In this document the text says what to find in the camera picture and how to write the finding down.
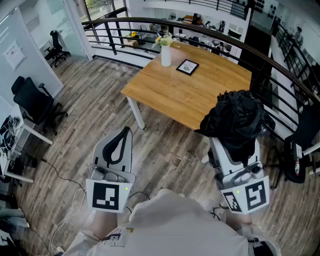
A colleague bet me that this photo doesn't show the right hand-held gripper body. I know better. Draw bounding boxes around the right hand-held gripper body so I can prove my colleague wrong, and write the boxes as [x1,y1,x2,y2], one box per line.
[214,161,271,215]

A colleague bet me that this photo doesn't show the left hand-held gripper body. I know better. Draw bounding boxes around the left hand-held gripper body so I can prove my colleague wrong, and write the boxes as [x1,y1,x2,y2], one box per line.
[85,164,137,214]

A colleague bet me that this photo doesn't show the black umbrella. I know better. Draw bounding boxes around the black umbrella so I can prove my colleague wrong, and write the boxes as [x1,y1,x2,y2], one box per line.
[194,89,267,168]

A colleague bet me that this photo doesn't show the person's right forearm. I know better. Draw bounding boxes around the person's right forearm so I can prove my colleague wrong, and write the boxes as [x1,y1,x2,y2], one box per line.
[225,211,254,232]

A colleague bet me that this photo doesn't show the person's left forearm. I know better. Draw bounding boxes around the person's left forearm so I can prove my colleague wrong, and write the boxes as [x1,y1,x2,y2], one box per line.
[89,209,119,241]

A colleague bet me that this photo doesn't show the black office chair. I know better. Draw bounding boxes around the black office chair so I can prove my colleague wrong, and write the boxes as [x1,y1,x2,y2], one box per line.
[10,75,69,136]
[44,29,71,69]
[283,104,320,185]

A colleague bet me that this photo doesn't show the person's white shirt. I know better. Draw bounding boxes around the person's white shirt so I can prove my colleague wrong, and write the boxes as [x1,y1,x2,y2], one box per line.
[61,188,283,256]

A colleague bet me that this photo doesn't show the wooden table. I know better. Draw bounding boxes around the wooden table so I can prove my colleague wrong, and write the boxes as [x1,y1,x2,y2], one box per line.
[120,41,253,131]

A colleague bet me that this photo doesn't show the white desk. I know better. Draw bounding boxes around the white desk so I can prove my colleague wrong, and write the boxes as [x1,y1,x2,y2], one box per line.
[0,94,55,184]

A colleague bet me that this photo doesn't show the white vase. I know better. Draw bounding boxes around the white vase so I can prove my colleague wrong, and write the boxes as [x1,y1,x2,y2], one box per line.
[160,44,173,68]

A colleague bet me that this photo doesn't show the black curved railing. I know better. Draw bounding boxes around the black curved railing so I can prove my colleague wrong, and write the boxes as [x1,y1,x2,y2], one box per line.
[80,16,320,141]

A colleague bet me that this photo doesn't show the yellow and white flowers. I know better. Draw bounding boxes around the yellow and white flowers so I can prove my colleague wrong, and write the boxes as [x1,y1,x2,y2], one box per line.
[152,32,175,48]

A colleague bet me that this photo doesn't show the black standing fan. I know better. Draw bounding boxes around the black standing fan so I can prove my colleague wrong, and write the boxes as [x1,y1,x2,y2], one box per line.
[136,23,151,46]

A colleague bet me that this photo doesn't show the black floor cable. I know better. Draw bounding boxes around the black floor cable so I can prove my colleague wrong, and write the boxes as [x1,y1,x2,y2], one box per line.
[40,157,87,192]

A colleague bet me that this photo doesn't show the white floor cable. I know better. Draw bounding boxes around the white floor cable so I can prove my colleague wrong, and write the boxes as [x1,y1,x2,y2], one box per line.
[48,186,88,254]

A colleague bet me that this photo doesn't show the tangle of cables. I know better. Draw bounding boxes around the tangle of cables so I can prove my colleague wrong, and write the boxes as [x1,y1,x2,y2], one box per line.
[0,115,23,155]

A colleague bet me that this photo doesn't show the black picture frame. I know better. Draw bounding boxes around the black picture frame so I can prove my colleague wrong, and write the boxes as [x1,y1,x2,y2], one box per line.
[175,58,200,77]

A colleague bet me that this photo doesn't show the paper wall notice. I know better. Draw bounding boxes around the paper wall notice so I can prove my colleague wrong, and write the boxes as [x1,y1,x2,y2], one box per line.
[2,40,27,71]

